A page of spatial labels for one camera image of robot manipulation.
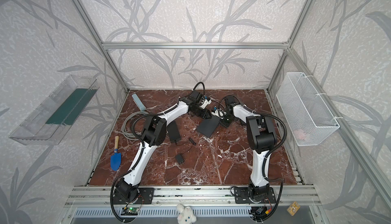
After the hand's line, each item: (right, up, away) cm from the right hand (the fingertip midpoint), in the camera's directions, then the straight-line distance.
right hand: (224, 118), depth 102 cm
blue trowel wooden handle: (-64, -21, -16) cm, 69 cm away
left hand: (-9, +4, 0) cm, 10 cm away
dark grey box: (-11, -6, -2) cm, 13 cm away
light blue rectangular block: (-63, +13, +6) cm, 65 cm away
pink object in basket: (+33, -4, -29) cm, 44 cm away
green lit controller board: (-49, -41, -30) cm, 71 cm away
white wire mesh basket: (+30, +4, -41) cm, 51 cm away
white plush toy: (-21, -39, -37) cm, 57 cm away
